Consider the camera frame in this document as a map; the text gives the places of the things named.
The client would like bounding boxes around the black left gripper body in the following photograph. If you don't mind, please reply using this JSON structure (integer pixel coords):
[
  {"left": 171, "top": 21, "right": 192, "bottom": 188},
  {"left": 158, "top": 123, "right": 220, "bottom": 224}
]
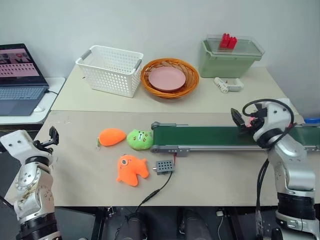
[{"left": 33, "top": 139, "right": 55, "bottom": 155}]

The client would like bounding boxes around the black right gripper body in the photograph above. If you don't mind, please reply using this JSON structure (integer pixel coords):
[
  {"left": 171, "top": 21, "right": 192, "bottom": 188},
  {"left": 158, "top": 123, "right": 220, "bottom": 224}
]
[{"left": 248, "top": 104, "right": 268, "bottom": 131}]

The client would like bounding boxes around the green conveyor belt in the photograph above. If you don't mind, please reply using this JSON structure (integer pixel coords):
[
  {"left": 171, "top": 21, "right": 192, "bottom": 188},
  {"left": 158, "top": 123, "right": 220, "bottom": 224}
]
[{"left": 150, "top": 121, "right": 320, "bottom": 159}]

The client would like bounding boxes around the orange carrot plush toy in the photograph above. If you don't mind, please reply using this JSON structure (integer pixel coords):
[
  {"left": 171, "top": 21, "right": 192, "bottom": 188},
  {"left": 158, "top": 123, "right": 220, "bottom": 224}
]
[{"left": 96, "top": 127, "right": 128, "bottom": 148}]

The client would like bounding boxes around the red toy block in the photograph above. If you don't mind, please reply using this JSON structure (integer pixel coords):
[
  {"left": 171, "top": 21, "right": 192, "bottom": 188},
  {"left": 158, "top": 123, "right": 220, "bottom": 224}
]
[{"left": 219, "top": 32, "right": 239, "bottom": 50}]

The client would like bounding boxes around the orange fish plush toy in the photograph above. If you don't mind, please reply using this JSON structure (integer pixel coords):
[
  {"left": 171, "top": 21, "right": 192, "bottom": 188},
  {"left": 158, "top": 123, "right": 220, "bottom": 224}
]
[{"left": 115, "top": 153, "right": 151, "bottom": 188}]

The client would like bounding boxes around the green bear plush toy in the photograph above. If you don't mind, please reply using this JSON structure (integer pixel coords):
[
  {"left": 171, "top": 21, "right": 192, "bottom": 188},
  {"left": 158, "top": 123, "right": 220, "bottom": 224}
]
[{"left": 126, "top": 128, "right": 154, "bottom": 151}]

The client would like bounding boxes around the white plastic clip holder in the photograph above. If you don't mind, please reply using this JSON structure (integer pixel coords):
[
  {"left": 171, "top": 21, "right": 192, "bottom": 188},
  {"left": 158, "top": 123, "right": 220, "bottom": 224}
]
[{"left": 213, "top": 76, "right": 245, "bottom": 94}]

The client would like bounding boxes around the white side table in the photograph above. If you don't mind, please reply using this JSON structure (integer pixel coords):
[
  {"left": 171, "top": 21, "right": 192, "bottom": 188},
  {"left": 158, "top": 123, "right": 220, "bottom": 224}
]
[{"left": 0, "top": 76, "right": 67, "bottom": 125}]

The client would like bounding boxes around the green storage bin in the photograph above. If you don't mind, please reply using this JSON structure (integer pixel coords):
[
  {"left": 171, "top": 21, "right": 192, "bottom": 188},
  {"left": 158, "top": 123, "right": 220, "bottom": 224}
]
[{"left": 198, "top": 39, "right": 261, "bottom": 79}]

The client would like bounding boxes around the orange woven basket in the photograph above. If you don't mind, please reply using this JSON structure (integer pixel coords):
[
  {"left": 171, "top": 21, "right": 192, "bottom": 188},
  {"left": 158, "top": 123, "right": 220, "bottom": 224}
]
[{"left": 140, "top": 57, "right": 200, "bottom": 100}]

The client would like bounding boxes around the dark laptop computer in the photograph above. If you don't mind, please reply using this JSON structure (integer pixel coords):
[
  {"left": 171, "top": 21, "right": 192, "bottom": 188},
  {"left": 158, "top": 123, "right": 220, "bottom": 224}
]
[{"left": 0, "top": 43, "right": 50, "bottom": 117}]

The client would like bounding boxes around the clear plastic bin lid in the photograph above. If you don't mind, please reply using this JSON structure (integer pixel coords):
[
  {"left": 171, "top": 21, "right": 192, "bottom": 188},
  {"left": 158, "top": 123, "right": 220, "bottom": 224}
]
[{"left": 206, "top": 32, "right": 266, "bottom": 58}]

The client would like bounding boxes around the pink plate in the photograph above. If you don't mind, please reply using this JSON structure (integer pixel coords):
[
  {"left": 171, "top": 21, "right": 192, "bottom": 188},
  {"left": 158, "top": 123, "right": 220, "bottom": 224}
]
[{"left": 148, "top": 66, "right": 187, "bottom": 92}]

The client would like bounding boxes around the white perforated plastic basket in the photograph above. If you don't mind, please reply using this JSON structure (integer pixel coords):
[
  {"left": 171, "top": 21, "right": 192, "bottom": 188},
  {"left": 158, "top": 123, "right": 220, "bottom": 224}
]
[{"left": 75, "top": 44, "right": 145, "bottom": 99}]

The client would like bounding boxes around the grey perforated control box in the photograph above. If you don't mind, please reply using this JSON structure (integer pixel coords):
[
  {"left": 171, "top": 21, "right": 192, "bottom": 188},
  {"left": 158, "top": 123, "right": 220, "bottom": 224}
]
[{"left": 152, "top": 159, "right": 175, "bottom": 176}]

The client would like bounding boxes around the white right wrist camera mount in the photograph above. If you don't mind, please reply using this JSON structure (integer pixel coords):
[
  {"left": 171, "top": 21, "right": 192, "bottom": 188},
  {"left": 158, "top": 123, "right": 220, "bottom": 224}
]
[{"left": 258, "top": 100, "right": 295, "bottom": 137}]

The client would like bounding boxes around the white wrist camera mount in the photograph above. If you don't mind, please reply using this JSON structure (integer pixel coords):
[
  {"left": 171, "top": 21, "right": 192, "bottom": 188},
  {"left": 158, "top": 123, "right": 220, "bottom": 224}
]
[
  {"left": 0, "top": 129, "right": 36, "bottom": 162},
  {"left": 258, "top": 100, "right": 295, "bottom": 137}
]

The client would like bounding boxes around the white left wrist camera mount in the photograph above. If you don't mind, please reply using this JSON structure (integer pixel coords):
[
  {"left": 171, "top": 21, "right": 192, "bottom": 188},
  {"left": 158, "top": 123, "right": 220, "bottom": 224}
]
[{"left": 0, "top": 129, "right": 36, "bottom": 162}]

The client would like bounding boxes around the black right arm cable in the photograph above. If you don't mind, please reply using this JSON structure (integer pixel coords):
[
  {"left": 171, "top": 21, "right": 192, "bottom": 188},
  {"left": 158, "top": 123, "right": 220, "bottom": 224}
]
[{"left": 241, "top": 98, "right": 296, "bottom": 240}]

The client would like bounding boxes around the thin white cable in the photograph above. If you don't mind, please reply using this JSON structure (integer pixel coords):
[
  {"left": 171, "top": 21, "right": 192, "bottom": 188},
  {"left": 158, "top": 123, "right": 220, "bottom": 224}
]
[{"left": 215, "top": 209, "right": 227, "bottom": 240}]

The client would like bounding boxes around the black control box cable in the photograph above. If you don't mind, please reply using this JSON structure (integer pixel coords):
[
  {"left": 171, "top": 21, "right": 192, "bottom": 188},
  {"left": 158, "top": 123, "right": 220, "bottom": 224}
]
[{"left": 117, "top": 171, "right": 174, "bottom": 227}]

